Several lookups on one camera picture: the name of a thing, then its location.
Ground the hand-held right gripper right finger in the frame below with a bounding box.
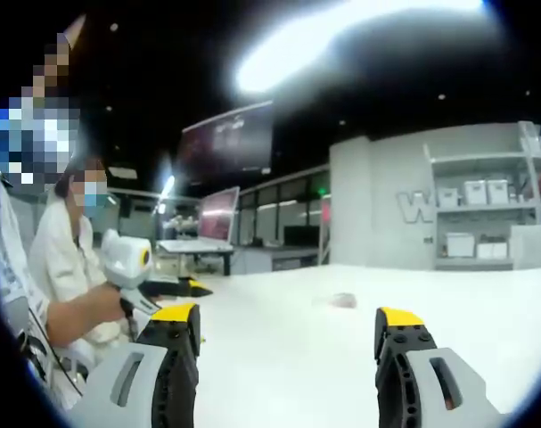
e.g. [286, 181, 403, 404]
[374, 306, 516, 428]

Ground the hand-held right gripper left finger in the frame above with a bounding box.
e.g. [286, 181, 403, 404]
[67, 302, 202, 428]

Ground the clear resealable bag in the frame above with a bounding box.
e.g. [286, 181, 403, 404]
[311, 292, 358, 309]

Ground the person's left hand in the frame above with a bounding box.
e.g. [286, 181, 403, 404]
[95, 284, 129, 323]

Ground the white desk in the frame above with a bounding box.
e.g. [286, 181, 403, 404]
[156, 238, 235, 276]

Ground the person's white printed shirt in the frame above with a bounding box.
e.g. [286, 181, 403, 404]
[0, 176, 82, 411]

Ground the black monitor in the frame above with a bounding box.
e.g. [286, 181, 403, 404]
[283, 225, 321, 247]

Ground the large white storage box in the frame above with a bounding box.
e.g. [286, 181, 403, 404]
[445, 232, 477, 259]

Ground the flat white storage box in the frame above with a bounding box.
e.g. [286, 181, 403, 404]
[476, 242, 509, 260]

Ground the dark hanging screen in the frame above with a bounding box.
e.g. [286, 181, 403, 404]
[177, 101, 275, 185]

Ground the white chair back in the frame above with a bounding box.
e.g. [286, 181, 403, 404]
[509, 224, 541, 270]

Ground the small white storage box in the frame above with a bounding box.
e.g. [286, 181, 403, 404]
[436, 186, 460, 208]

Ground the grey shelf unit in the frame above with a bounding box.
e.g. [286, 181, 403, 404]
[422, 120, 541, 272]

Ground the long ceiling light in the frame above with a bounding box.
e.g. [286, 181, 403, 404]
[233, 0, 488, 94]

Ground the thin black cable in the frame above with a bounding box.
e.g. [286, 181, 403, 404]
[27, 307, 85, 399]

